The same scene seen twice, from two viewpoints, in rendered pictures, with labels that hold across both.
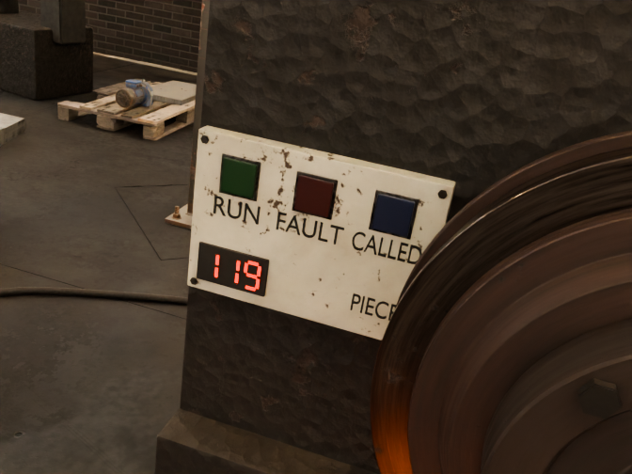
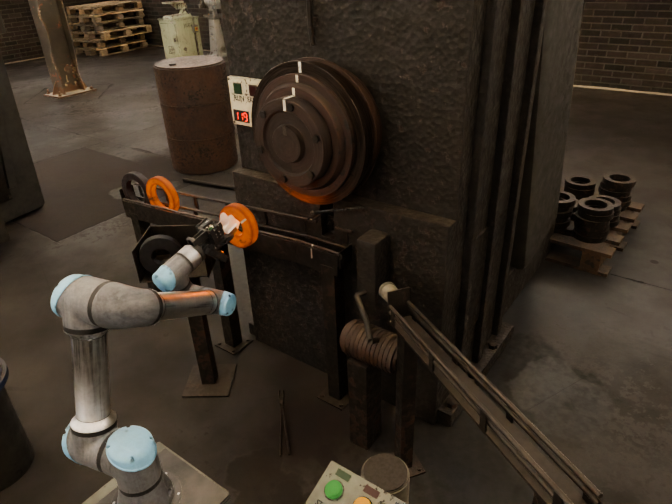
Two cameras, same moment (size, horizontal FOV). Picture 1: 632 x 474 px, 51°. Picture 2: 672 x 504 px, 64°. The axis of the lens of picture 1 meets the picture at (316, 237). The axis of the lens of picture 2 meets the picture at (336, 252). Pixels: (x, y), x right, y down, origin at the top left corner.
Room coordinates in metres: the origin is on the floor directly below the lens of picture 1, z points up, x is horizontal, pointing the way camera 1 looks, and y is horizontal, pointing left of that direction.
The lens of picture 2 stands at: (-1.12, -1.05, 1.64)
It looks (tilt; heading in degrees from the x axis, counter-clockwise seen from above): 30 degrees down; 24
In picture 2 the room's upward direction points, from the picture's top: 2 degrees counter-clockwise
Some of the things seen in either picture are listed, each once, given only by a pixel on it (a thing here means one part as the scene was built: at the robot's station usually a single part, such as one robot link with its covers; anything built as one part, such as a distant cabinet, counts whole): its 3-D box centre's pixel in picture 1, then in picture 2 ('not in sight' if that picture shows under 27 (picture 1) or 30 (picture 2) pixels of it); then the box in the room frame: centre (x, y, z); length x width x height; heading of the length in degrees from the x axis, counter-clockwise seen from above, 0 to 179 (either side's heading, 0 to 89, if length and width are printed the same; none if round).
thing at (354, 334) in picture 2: not in sight; (374, 390); (0.23, -0.59, 0.27); 0.22 x 0.13 x 0.53; 77
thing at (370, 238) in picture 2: not in sight; (373, 265); (0.39, -0.53, 0.68); 0.11 x 0.08 x 0.24; 167
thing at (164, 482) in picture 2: not in sight; (143, 487); (-0.45, -0.15, 0.37); 0.15 x 0.15 x 0.10
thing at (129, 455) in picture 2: not in sight; (132, 456); (-0.44, -0.14, 0.49); 0.13 x 0.12 x 0.14; 90
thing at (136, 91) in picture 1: (141, 92); not in sight; (4.86, 1.46, 0.25); 0.40 x 0.24 x 0.22; 167
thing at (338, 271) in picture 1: (309, 238); (256, 103); (0.62, 0.01, 1.15); 0.26 x 0.02 x 0.18; 77
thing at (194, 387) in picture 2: not in sight; (191, 314); (0.29, 0.22, 0.36); 0.26 x 0.20 x 0.72; 112
